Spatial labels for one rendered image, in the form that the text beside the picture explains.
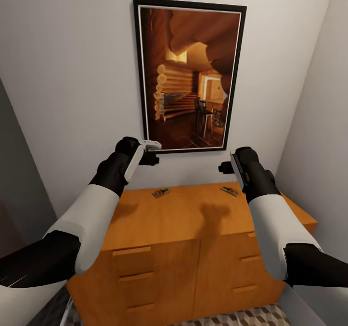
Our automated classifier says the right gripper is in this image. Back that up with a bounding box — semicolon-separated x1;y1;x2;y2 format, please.
218;161;234;174

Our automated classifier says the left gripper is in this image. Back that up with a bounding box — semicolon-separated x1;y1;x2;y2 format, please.
139;152;160;166

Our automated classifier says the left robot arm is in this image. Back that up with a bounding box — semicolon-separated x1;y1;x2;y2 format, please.
0;136;161;326

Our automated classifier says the mousetrap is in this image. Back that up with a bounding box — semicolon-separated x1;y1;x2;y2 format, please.
152;188;171;199
220;185;240;197

